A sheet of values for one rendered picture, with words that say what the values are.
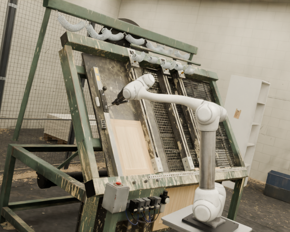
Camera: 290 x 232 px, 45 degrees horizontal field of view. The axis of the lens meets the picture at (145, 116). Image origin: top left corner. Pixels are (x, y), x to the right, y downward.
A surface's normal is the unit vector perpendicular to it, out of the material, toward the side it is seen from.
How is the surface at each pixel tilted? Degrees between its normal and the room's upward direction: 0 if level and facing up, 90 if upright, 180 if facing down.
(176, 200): 90
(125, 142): 54
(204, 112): 87
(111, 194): 90
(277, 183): 91
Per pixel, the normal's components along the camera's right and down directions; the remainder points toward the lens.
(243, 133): -0.55, -0.03
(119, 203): 0.69, 0.22
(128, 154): 0.68, -0.40
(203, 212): -0.40, 0.17
